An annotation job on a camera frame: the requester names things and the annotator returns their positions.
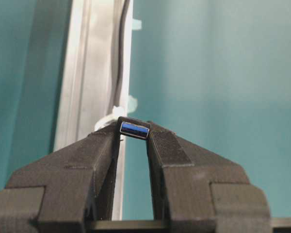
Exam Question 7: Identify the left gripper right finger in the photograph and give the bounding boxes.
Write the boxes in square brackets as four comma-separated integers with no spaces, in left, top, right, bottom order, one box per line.
[147,124,272,233]

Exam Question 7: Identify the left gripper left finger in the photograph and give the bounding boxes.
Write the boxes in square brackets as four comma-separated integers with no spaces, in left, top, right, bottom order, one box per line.
[0,123,120,233]

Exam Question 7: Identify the black USB cable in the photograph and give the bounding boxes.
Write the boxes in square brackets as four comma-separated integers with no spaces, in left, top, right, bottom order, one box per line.
[115,0,151,141]

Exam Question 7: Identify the left blue tape piece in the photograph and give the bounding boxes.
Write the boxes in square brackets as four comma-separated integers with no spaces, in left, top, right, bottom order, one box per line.
[127,95,138,114]

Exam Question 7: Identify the blue tape piece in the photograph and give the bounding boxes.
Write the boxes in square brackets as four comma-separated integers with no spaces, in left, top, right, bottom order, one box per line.
[127,95,138,114]
[132,19,142,31]

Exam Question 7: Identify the middle blue tape piece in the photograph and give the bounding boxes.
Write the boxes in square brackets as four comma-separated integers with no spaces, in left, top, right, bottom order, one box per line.
[132,19,142,31]

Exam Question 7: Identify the left white zip-tie ring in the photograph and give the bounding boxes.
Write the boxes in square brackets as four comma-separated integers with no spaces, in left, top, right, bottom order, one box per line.
[94,105,127,133]

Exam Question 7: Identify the aluminium extrusion rail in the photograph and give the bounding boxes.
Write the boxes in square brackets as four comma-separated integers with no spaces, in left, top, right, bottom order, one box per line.
[53,0,134,221]

